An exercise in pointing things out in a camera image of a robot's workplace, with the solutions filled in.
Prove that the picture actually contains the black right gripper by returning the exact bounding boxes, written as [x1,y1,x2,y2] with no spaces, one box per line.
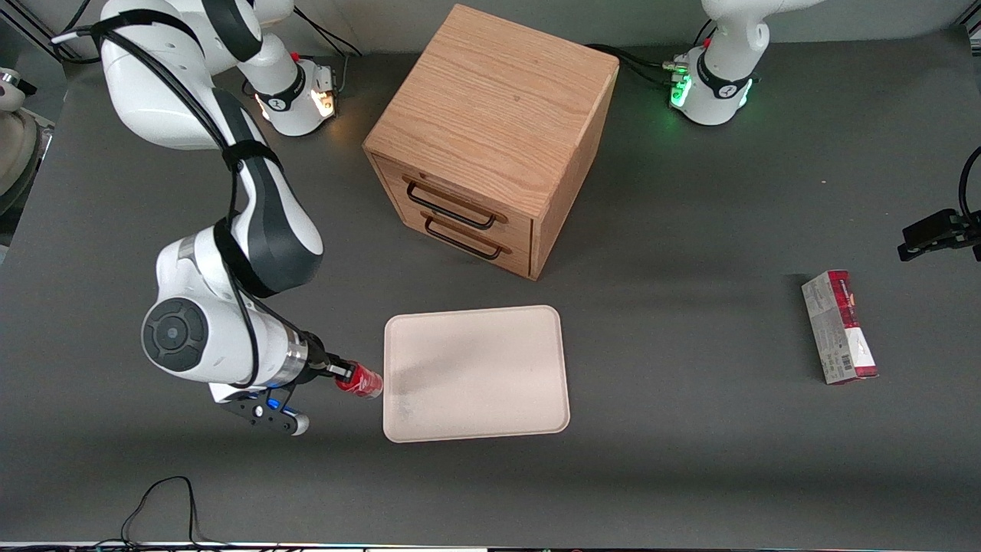
[297,330,358,386]

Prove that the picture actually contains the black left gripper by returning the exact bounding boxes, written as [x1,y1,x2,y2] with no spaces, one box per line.
[897,209,981,263]

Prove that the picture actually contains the red coke bottle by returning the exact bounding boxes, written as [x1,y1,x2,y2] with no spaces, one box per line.
[335,365,384,400]

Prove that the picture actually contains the beige plastic tray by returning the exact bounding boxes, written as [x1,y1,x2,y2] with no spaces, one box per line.
[382,305,572,444]

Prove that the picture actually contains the grey and red carton box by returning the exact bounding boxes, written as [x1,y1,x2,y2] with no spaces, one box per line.
[801,269,879,385]

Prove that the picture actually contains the wooden drawer front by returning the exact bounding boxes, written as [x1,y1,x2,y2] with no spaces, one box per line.
[399,203,535,278]
[374,153,535,258]

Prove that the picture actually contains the wooden drawer cabinet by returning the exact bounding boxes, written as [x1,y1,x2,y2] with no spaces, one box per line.
[362,3,620,281]

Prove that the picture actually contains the dark grey table mat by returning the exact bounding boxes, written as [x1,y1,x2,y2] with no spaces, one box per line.
[0,27,981,549]

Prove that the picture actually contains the beige round object beside table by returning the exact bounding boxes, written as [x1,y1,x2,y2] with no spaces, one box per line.
[0,67,54,246]

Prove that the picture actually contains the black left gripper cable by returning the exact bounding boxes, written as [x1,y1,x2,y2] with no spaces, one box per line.
[957,146,981,223]

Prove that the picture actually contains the black metal drawer handle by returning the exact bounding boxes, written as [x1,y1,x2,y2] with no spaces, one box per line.
[421,212,513,260]
[403,177,509,231]

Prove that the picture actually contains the thin black loose cable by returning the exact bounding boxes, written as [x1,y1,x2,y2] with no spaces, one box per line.
[92,475,231,550]

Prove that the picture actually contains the black cable along right arm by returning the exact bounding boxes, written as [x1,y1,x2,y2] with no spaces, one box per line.
[50,15,265,388]

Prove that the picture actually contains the black right arm base cables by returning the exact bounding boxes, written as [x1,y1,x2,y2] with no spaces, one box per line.
[291,11,365,97]

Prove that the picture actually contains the black arm base cables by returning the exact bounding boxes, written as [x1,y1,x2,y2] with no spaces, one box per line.
[291,11,365,97]
[586,21,717,87]

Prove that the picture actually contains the black left arm base cables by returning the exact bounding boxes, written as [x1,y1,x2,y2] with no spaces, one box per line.
[586,21,717,87]

